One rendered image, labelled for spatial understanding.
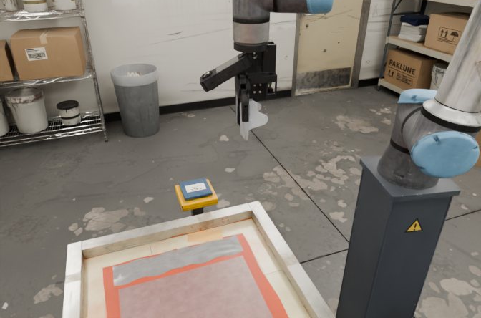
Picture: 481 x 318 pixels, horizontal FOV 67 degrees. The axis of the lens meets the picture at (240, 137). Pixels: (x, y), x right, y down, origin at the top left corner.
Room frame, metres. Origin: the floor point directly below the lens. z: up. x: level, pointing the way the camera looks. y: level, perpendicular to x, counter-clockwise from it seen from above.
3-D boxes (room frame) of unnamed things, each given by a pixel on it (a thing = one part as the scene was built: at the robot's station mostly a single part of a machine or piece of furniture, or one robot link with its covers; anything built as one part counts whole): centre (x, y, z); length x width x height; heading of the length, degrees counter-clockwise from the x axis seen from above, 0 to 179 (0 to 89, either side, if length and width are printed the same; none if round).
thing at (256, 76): (0.76, -0.03, 1.50); 0.09 x 0.08 x 0.12; 98
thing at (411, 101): (0.82, -0.44, 1.37); 0.13 x 0.12 x 0.14; 170
